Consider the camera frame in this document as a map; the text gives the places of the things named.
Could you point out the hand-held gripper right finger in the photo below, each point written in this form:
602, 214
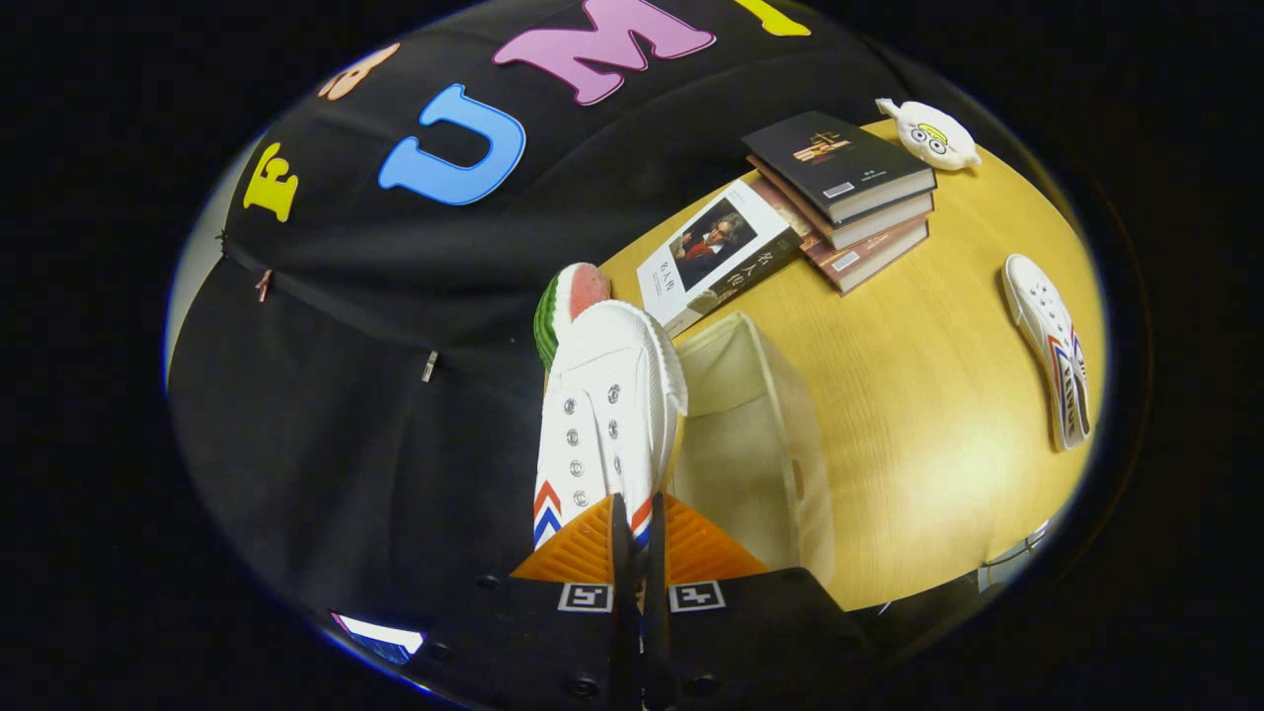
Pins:
750, 642

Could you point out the white portrait cover book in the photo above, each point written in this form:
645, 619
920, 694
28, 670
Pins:
711, 252

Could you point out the reddish cover book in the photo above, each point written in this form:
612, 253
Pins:
874, 262

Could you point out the beige fabric storage box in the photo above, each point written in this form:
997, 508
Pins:
750, 454

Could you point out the black hardcover book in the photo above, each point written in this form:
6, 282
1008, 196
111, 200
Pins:
829, 158

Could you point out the copper clip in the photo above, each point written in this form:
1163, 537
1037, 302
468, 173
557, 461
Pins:
264, 285

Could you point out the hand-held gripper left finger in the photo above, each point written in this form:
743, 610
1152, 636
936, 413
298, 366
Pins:
533, 642

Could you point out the black backdrop cloth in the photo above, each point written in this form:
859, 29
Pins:
346, 415

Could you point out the computer monitor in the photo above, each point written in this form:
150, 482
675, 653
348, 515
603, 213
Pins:
380, 637

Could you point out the white canvas shoe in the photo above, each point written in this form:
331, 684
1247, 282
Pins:
1052, 346
612, 395

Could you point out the watermelon slice toy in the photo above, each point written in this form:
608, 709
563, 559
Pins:
568, 291

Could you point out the white goggle-eyed plush toy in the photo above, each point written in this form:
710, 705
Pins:
933, 138

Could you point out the brown cover book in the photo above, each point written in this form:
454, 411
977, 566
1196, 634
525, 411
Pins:
884, 222

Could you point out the silver clip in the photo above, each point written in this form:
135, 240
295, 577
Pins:
430, 366

